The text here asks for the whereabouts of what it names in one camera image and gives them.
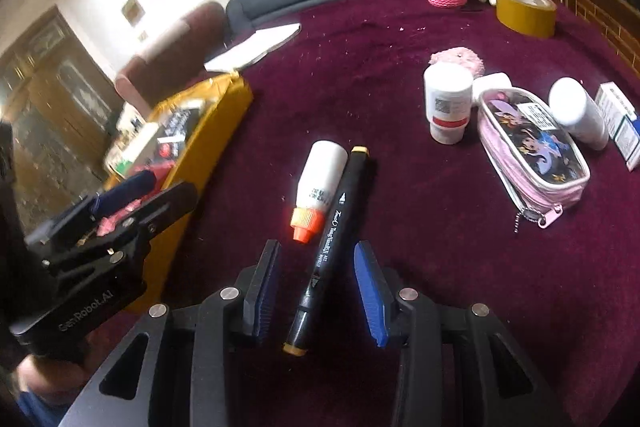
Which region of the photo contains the green white medicine box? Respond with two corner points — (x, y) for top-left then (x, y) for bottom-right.
(104, 122), (160, 178)

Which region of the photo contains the black foil snack pouch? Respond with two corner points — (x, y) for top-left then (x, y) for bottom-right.
(154, 107), (203, 160)

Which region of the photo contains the black marker yellow cap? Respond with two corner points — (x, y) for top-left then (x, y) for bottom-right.
(283, 145), (370, 357)

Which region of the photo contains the white bottle orange cap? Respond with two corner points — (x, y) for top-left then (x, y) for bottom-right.
(290, 140), (348, 244)

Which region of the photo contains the large white plastic bottle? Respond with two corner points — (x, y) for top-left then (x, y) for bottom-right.
(548, 77), (608, 150)

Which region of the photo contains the white blue medicine box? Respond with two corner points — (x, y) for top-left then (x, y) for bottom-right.
(596, 81), (640, 171)

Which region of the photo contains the small white bottle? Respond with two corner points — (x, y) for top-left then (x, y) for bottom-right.
(472, 72), (512, 106)

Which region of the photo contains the white pill bottle red label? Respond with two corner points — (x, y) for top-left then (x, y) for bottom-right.
(423, 63), (474, 145)

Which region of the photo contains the red foil packet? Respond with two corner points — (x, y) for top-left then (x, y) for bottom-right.
(128, 160), (176, 191)

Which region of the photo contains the person's left hand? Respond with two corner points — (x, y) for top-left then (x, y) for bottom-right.
(15, 355), (91, 405)

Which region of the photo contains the yellow taped cardboard tray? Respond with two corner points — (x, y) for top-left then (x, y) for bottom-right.
(127, 72), (254, 315)

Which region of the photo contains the wooden glass door cabinet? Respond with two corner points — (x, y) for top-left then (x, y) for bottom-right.
(1, 8), (122, 233)

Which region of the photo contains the maroon armchair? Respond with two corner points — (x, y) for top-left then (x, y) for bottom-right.
(114, 1), (227, 119)

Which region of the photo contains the white paper booklet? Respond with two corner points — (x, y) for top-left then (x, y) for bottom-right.
(204, 23), (302, 72)

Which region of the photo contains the pink fluffy pompom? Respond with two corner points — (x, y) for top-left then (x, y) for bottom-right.
(430, 46), (485, 78)

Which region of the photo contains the yellow tape roll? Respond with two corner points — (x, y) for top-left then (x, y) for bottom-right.
(496, 0), (556, 39)

